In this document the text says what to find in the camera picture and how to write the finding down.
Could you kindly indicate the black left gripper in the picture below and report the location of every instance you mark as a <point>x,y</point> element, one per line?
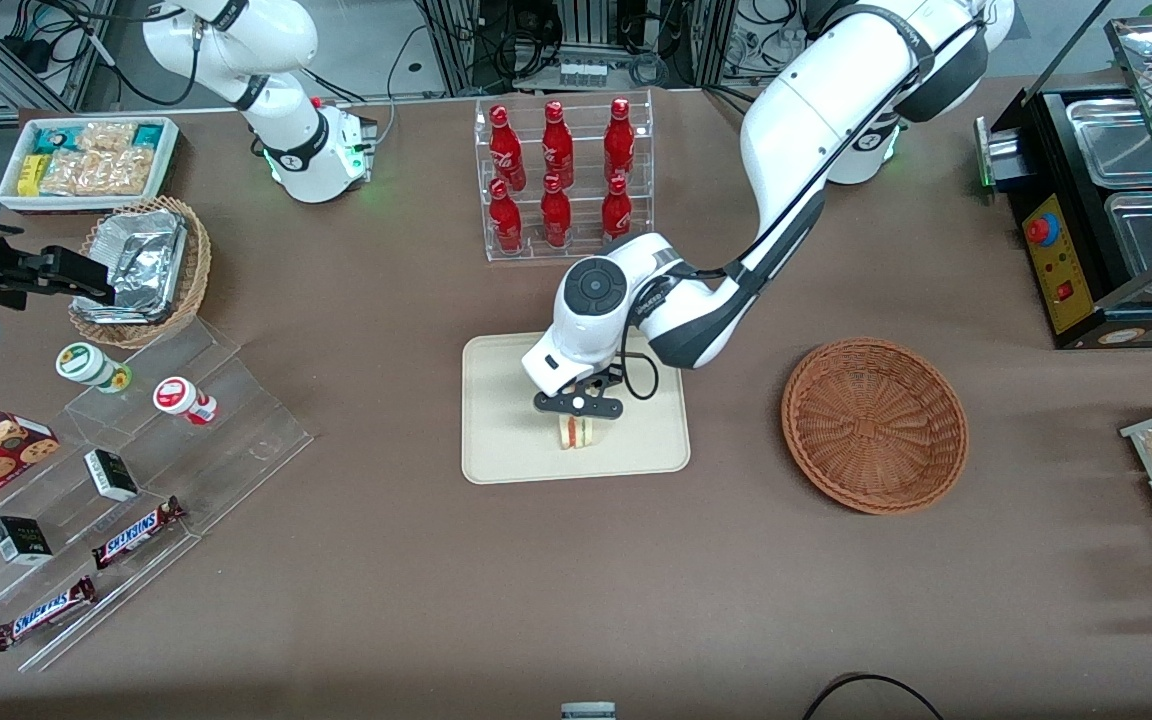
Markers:
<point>606,376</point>

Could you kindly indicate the triangular sandwich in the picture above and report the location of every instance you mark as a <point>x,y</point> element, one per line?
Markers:
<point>576,435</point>

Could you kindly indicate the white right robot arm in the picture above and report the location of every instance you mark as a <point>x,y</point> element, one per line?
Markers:
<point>286,130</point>

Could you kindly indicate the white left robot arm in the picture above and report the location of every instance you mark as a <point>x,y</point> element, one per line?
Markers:
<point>816,110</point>

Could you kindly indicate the beige plastic serving tray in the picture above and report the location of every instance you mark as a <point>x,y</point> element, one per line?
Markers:
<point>506,440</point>

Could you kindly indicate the light wicker basket with foil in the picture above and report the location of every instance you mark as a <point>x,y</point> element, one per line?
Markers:
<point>198,260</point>

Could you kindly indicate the empty brown wicker basket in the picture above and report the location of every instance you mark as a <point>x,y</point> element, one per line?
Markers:
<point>876,430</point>

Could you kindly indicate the green lid yogurt cup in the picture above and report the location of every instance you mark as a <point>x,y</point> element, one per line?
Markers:
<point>84,362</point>

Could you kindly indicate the white rectangular snack bin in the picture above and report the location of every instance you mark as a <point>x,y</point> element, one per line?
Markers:
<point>11,198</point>

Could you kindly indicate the clear bag of nut snacks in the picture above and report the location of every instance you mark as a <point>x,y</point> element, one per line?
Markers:
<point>101,170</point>

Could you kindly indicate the yellow snack packet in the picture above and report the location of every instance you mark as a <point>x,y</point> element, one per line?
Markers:
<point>31,175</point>

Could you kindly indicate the teal snack packet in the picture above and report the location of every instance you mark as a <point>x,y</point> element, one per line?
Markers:
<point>54,138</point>

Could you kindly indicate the red lid yogurt cup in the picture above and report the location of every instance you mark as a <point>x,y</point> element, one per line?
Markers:
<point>179,397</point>

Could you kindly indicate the red cola bottle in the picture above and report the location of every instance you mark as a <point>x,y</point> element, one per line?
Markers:
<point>619,140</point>
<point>557,145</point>
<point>505,222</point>
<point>506,150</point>
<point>617,215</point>
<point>556,218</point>

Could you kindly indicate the clear acrylic bottle rack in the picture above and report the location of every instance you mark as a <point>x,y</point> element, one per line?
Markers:
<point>584,215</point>

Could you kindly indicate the small black carton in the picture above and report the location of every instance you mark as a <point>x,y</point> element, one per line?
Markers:
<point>21,540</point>
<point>112,475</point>

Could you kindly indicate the clear acrylic stepped display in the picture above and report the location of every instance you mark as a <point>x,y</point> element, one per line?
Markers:
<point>236,440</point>

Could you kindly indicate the Snickers chocolate bar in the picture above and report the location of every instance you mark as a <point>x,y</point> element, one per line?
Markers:
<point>44,613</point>
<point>136,533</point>

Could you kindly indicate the white terminal block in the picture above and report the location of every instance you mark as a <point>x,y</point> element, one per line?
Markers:
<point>583,75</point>

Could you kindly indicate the small grey box at edge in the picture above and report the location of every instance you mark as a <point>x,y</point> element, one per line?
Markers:
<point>588,712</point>

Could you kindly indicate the red emergency stop button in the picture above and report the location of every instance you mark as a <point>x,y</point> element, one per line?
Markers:
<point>1041,230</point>

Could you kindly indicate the black food warmer machine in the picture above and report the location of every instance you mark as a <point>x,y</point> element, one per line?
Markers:
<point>1044,175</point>

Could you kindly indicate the aluminium frame equipment rack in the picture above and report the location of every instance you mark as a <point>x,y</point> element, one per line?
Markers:
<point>456,50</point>

